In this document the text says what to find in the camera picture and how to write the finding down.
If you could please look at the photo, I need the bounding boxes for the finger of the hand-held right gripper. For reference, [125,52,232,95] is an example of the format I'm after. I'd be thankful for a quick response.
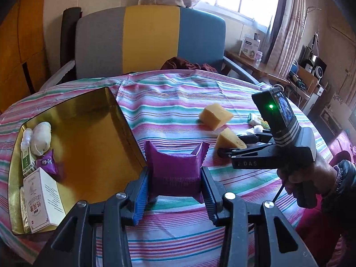
[238,132,274,145]
[218,142,276,159]

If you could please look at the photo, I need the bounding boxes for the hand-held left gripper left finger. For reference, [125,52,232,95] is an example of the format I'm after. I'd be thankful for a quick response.
[33,167,151,267]

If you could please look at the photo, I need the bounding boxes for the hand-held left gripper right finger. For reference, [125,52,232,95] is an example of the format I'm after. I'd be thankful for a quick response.
[201,166,319,267]

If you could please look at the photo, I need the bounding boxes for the yellow sponge block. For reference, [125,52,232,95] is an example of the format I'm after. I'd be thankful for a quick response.
[199,103,235,131]
[216,127,247,151]

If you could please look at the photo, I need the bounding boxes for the large purple snack packet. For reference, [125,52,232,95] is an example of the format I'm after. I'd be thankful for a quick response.
[142,140,210,204]

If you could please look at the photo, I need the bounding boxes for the gold tin tray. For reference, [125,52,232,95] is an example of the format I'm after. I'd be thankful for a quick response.
[7,87,148,235]

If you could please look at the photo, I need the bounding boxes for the cream white carton box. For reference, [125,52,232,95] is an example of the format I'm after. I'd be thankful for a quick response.
[22,168,67,234]

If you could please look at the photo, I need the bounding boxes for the small purple snack packet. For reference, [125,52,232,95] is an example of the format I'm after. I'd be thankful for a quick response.
[36,149,59,176]

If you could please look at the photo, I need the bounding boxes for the white pastry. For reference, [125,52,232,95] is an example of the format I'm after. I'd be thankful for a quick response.
[245,125,265,137]
[30,121,53,156]

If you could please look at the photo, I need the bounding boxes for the person's right forearm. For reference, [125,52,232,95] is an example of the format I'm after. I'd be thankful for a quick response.
[320,160,356,245]

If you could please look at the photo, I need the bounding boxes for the person's right hand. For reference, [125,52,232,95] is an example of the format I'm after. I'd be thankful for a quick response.
[277,152,341,201]

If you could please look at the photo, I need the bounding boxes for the cluttered wooden shelf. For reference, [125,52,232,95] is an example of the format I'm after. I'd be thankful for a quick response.
[288,33,327,112]

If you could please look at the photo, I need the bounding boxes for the wooden desk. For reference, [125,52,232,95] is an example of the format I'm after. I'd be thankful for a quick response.
[224,50,290,85]

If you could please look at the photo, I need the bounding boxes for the person's red clothing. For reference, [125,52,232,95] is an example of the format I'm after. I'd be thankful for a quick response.
[295,129,356,267]

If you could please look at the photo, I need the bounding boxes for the black silver stereo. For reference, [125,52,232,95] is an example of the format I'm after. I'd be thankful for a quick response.
[302,46,327,85]

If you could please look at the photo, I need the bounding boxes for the blue white carton box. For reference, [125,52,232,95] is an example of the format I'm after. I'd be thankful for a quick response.
[239,35,260,60]

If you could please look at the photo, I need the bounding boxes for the pink patterned curtain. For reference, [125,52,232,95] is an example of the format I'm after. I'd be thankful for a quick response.
[263,0,308,75]

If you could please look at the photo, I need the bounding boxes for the dark red cloth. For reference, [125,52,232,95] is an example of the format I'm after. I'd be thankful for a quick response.
[161,57,219,73]

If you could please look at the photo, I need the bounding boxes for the gold foil packet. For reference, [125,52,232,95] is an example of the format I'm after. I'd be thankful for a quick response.
[19,186,32,233]

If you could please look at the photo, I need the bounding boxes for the small green white box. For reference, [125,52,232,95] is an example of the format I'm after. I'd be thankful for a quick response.
[21,149,36,177]

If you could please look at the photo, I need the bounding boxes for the small white wrapped candy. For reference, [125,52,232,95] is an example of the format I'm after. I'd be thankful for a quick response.
[21,128,34,151]

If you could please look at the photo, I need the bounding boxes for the grey yellow blue armchair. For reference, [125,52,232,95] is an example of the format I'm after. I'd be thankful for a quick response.
[39,6,260,85]

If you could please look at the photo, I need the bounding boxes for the black chair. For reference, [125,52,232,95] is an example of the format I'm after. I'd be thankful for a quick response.
[60,6,82,82]

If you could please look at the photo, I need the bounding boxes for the orange wooden cabinet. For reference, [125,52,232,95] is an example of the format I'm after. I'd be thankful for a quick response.
[0,0,49,109]

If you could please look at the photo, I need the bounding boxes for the beaded bracelet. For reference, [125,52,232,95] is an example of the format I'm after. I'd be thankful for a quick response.
[332,165,345,192]

